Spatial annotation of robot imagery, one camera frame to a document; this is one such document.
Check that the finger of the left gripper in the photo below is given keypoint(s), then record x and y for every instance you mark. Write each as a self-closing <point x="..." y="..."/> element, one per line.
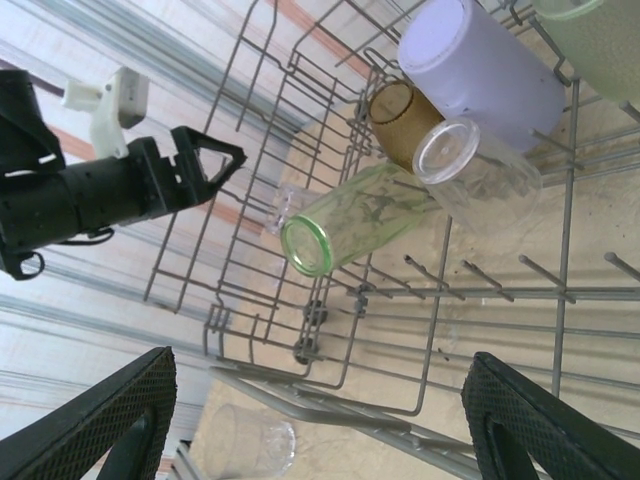
<point x="192" y="187"/>
<point x="190" y="140"/>

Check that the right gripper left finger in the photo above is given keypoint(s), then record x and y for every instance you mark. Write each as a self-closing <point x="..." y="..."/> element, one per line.
<point x="75" y="430"/>

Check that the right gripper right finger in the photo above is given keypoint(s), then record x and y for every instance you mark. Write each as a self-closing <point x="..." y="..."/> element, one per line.
<point x="540" y="430"/>

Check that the clear plastic cup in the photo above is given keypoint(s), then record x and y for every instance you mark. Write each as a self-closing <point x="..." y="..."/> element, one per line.
<point x="450" y="150"/>
<point x="285" y="205"/>
<point x="250" y="440"/>

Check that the green transparent glass cup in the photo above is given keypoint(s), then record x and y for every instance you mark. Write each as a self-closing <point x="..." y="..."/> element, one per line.
<point x="345" y="220"/>

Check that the amber textured cup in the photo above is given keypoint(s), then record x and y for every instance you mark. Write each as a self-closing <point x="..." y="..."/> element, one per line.
<point x="400" y="130"/>

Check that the lilac plastic cup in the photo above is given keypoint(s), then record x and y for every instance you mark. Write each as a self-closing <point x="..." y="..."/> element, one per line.
<point x="490" y="75"/>

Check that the frosted pale green cup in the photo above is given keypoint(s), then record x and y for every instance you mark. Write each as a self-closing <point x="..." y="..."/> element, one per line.
<point x="600" y="50"/>

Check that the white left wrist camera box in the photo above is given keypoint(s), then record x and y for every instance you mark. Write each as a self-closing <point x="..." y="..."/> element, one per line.
<point x="120" y="100"/>

